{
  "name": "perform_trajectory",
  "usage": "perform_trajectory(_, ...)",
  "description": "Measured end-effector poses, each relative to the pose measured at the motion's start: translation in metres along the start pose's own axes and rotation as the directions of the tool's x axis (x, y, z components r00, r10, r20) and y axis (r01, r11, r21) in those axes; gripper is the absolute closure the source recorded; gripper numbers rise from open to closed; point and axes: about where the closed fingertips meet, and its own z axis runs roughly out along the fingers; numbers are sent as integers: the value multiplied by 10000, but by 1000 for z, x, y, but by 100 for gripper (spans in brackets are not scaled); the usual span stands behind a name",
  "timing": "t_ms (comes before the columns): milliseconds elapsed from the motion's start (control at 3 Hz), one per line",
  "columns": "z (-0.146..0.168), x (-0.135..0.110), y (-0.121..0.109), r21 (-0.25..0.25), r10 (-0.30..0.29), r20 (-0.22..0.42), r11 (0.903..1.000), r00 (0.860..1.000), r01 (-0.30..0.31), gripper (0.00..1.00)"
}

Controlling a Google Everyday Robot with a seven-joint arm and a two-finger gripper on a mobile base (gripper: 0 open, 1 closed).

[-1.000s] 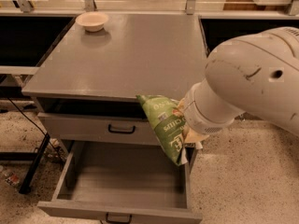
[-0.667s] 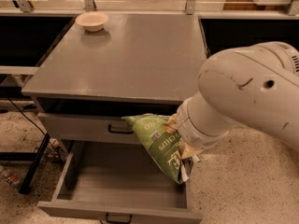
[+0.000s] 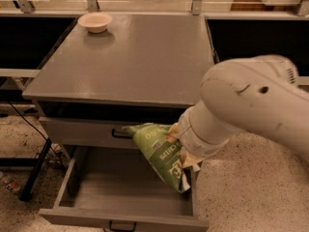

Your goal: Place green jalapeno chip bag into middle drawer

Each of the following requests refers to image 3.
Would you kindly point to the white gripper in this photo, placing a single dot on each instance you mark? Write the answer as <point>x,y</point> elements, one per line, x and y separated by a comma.
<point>184,129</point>

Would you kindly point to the green jalapeno chip bag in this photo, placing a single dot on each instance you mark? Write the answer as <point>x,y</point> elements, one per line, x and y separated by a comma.
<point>162,151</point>

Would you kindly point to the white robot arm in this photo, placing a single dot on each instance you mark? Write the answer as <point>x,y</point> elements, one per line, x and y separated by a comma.
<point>257,94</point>

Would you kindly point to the open grey middle drawer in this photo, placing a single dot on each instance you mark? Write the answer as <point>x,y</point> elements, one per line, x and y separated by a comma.
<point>104,184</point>

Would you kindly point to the grey drawer cabinet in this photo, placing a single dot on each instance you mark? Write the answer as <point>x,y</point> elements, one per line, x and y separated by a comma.
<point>145,68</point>

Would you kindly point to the closed grey top drawer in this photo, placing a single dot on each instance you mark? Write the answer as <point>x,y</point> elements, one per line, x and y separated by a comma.
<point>82,132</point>

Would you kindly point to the beige bowl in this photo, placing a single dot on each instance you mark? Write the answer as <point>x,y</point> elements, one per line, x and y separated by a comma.
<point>95,22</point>

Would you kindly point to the black table leg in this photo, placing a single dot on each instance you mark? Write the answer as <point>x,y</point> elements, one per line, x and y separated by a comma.
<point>26,192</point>

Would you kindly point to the small red floor debris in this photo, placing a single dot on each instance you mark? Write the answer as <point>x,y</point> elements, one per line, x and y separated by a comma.
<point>12,185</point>

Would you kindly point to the black top drawer handle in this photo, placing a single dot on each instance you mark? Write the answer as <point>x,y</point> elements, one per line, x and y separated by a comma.
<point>120,134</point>

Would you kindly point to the black drawer handle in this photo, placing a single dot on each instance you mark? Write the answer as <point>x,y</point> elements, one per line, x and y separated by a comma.
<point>121,226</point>
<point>120,134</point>

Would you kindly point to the black middle drawer handle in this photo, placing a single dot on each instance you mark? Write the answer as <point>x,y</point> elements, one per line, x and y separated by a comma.
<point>121,226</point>

